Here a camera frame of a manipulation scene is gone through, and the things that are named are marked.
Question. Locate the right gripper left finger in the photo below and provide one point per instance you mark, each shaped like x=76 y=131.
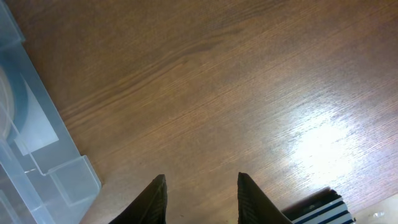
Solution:
x=149 y=207

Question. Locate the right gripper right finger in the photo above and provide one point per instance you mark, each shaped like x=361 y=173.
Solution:
x=254 y=207

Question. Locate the clear plastic storage bin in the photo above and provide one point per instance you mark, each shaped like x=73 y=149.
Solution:
x=44 y=178

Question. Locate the blue plate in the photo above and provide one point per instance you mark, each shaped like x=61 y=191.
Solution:
x=20 y=97

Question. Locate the striped blue white object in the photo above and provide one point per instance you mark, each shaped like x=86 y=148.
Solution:
x=324 y=207

